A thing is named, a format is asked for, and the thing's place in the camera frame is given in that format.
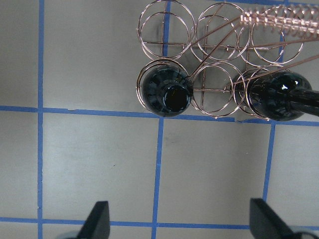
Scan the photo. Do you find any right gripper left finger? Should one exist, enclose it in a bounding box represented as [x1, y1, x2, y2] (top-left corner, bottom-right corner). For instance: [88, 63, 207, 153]
[77, 201, 110, 239]

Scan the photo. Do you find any copper wire bottle basket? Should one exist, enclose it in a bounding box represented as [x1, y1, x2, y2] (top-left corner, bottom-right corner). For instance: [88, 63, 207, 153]
[136, 0, 319, 121]

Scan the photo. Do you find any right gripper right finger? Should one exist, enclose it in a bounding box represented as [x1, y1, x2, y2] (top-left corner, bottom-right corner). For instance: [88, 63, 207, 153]
[249, 198, 296, 239]

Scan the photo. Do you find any dark wine bottle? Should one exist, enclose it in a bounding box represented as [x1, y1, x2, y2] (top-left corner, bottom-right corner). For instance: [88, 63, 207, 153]
[142, 65, 193, 117]
[235, 69, 319, 121]

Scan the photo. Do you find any dark wine bottle outer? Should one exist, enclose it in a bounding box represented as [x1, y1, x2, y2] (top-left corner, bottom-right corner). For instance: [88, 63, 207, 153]
[235, 69, 319, 121]

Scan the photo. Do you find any dark wine bottle inner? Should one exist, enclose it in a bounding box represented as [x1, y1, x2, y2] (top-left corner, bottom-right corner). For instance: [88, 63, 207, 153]
[142, 65, 193, 117]

